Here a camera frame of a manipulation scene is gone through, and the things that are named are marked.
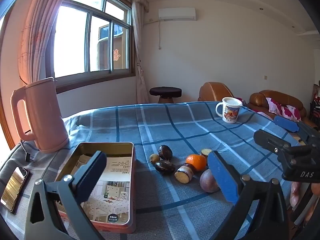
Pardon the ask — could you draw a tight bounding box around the black smartphone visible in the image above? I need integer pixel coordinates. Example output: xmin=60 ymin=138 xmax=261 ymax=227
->
xmin=0 ymin=166 xmax=30 ymax=214

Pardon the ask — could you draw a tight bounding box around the white printed cup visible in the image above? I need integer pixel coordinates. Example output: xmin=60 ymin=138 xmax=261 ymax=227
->
xmin=215 ymin=97 xmax=243 ymax=124

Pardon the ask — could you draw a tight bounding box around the sliding glass window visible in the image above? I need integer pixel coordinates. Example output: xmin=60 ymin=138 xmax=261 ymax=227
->
xmin=46 ymin=0 xmax=137 ymax=94

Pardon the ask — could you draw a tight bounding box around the orange tangerine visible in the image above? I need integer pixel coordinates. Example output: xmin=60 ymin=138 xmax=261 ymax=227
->
xmin=185 ymin=154 xmax=207 ymax=172

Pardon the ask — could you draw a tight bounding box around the brown leather armchair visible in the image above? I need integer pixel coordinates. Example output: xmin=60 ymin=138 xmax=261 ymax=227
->
xmin=198 ymin=82 xmax=235 ymax=102

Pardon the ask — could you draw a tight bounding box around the pink electric kettle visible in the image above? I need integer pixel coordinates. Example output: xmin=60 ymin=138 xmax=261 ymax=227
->
xmin=10 ymin=77 xmax=70 ymax=154

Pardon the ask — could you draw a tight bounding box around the rectangular metal tin box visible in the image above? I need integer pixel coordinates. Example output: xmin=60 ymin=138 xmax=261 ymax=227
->
xmin=54 ymin=142 xmax=137 ymax=234

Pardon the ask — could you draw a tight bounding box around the dark brown water chestnut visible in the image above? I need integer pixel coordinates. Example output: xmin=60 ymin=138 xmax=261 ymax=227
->
xmin=154 ymin=160 xmax=176 ymax=175
xmin=158 ymin=145 xmax=173 ymax=160

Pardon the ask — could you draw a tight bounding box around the printed paper leaflet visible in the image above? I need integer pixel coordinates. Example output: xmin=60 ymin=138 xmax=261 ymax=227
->
xmin=75 ymin=155 xmax=132 ymax=224

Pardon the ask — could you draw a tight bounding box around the round dark cushioned stool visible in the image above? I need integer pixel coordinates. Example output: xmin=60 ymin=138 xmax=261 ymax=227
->
xmin=149 ymin=87 xmax=182 ymax=104

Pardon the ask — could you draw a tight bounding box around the pink patterned curtain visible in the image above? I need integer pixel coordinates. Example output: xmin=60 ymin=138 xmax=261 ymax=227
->
xmin=17 ymin=0 xmax=75 ymax=84

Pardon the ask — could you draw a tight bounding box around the white wall air conditioner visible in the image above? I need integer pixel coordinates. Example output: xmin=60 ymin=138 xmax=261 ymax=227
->
xmin=158 ymin=7 xmax=197 ymax=21

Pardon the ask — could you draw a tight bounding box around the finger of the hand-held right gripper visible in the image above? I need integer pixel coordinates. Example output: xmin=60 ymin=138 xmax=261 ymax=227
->
xmin=274 ymin=115 xmax=320 ymax=147
xmin=253 ymin=129 xmax=314 ymax=167

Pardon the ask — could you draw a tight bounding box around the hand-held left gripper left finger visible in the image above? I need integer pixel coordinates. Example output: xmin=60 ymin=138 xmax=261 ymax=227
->
xmin=24 ymin=151 xmax=108 ymax=240

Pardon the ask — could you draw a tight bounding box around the white plastic cup lid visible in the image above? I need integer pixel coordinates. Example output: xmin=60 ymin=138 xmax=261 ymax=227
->
xmin=222 ymin=97 xmax=243 ymax=106

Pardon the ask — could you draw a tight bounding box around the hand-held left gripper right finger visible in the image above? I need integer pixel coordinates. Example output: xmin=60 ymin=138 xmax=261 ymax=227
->
xmin=207 ymin=150 xmax=299 ymax=240

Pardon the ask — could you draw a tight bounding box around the pink floral pillow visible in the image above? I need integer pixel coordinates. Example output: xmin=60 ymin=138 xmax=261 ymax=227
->
xmin=265 ymin=97 xmax=303 ymax=122

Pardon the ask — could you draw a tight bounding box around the person's right hand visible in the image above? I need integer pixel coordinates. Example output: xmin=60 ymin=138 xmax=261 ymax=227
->
xmin=289 ymin=181 xmax=320 ymax=220

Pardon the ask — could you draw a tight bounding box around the dark wooden furniture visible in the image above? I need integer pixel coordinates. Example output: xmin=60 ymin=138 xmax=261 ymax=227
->
xmin=310 ymin=84 xmax=320 ymax=123

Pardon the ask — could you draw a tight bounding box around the pale narrow curtain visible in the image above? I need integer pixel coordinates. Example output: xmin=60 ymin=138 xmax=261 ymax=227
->
xmin=131 ymin=0 xmax=150 ymax=104

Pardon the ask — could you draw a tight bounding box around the brown leather sofa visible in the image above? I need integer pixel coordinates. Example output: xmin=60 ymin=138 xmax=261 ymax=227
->
xmin=246 ymin=90 xmax=320 ymax=130

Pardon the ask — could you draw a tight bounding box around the blue plaid tablecloth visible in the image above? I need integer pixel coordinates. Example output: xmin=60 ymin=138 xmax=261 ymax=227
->
xmin=0 ymin=102 xmax=320 ymax=240

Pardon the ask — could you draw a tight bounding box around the black kettle power cord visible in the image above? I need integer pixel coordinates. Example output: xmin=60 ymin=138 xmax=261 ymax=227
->
xmin=21 ymin=140 xmax=34 ymax=162

